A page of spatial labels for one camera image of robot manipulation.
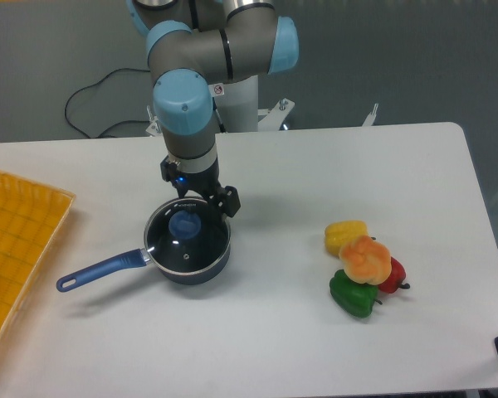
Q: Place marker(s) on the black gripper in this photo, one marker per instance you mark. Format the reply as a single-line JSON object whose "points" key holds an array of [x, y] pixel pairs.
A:
{"points": [[224, 201]]}

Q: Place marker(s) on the glass lid blue knob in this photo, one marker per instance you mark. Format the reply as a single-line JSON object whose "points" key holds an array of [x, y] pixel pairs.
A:
{"points": [[188, 247]]}

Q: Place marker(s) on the blue saucepan with handle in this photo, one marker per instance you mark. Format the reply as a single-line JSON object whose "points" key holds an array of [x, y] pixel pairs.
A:
{"points": [[127, 260]]}

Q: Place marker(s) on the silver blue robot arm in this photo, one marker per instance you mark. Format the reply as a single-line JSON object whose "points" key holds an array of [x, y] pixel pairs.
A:
{"points": [[191, 45]]}

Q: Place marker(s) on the yellow bell pepper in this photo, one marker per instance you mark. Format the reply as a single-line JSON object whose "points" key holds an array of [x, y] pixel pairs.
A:
{"points": [[339, 233]]}

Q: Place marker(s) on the orange bell pepper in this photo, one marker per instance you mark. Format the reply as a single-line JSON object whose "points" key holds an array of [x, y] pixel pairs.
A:
{"points": [[366, 261]]}

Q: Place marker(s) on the yellow plastic basket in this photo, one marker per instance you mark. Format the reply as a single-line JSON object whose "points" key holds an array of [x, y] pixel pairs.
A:
{"points": [[31, 214]]}

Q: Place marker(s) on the green bell pepper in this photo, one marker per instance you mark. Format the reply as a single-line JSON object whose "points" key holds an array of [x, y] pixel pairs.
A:
{"points": [[355, 299]]}

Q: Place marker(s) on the red bell pepper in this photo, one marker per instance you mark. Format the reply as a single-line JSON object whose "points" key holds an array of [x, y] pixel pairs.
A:
{"points": [[396, 280]]}

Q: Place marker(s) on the white base bracket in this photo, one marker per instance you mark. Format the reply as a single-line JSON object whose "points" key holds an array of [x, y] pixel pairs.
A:
{"points": [[273, 119]]}

